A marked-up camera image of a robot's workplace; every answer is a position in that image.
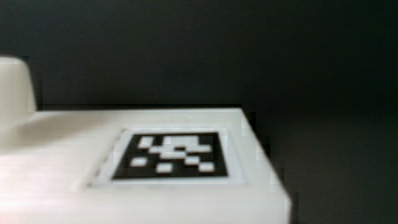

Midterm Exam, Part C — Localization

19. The white front drawer box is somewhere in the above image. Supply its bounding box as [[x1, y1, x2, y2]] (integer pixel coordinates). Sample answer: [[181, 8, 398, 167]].
[[0, 56, 291, 224]]

